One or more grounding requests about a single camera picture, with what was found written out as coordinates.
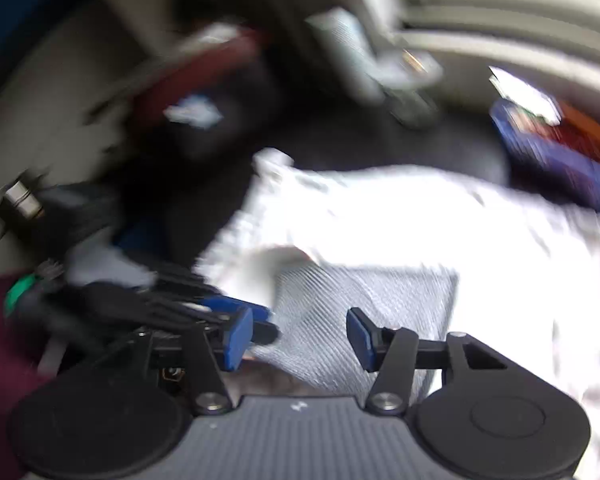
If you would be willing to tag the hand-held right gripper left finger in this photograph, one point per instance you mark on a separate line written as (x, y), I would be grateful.
(237, 341)

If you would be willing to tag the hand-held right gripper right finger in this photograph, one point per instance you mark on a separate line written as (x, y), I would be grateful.
(361, 341)

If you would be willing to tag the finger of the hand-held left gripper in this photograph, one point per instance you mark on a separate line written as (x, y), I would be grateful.
(266, 334)
(230, 306)

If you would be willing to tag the silver mesh dishcloth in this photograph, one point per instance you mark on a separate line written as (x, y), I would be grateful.
(330, 300)

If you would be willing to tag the small metal cylinder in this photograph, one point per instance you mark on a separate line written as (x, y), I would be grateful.
(21, 200)

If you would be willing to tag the white cloth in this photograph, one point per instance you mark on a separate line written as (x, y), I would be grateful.
(430, 220)

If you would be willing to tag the dark red appliance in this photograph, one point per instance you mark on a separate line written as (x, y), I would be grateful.
(195, 90)

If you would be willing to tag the glass jar with lid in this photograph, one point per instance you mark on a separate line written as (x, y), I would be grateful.
(410, 90)

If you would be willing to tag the blue plastic basket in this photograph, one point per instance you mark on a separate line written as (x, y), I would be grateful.
(555, 170)

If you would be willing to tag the paper towel roll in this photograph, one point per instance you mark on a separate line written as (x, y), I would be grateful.
(342, 55)

